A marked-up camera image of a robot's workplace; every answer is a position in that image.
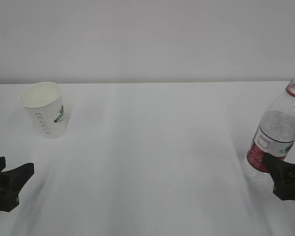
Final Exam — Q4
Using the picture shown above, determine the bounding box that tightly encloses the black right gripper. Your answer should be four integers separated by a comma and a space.
263, 153, 295, 201

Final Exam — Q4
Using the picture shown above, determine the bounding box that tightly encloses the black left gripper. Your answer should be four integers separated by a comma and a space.
0, 156, 34, 212

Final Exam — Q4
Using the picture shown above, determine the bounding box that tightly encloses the clear water bottle red label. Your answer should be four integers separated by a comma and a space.
242, 79, 295, 186

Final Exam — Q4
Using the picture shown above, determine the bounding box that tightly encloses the white paper cup green logo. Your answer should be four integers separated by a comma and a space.
20, 82, 66, 139

